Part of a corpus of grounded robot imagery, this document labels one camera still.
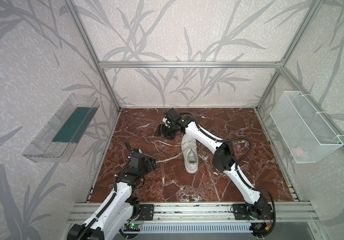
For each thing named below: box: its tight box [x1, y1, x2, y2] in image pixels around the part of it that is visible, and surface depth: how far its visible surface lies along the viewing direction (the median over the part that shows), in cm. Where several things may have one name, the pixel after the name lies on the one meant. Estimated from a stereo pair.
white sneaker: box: [181, 133, 199, 174], surface depth 88 cm
